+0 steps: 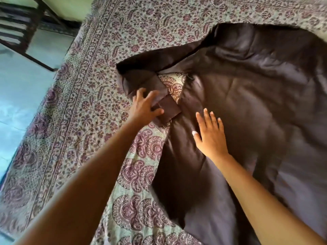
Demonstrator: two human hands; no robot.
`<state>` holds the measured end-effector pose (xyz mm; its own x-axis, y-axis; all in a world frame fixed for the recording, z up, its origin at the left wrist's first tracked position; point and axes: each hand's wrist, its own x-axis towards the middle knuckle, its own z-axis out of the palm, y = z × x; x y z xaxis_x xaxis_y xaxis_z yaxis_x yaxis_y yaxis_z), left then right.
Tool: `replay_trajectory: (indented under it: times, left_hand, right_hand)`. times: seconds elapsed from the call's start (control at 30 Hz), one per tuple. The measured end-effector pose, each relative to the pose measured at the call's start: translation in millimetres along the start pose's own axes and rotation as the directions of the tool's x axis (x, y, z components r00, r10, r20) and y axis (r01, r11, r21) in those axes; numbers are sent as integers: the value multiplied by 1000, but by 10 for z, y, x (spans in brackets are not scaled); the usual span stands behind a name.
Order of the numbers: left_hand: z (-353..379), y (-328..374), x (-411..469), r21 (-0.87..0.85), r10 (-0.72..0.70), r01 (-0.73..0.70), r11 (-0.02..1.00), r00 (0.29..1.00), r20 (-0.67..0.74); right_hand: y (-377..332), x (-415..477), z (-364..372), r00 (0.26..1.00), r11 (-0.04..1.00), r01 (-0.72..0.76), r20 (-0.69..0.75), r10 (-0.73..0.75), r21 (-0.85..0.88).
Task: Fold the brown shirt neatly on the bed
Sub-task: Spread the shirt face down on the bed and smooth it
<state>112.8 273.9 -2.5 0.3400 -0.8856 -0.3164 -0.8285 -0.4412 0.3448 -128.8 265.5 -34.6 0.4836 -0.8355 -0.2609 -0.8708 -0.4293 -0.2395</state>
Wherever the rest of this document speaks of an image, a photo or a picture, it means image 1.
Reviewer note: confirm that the person's left forearm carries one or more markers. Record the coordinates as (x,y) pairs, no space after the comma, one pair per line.
(89,188)

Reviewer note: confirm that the dark brown shirt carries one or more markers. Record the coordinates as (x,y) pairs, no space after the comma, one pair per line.
(242,99)

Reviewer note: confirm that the person's right hand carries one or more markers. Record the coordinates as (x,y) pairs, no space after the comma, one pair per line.
(212,140)

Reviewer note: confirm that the dark wooden chair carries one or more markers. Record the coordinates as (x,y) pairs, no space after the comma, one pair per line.
(30,25)

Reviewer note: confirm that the person's left hand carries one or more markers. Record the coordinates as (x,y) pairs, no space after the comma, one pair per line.
(141,109)

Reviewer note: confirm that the person's right forearm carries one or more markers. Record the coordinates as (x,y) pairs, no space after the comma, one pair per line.
(255,201)

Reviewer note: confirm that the bed with maroon patterned cover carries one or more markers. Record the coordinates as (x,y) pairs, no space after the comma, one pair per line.
(89,99)

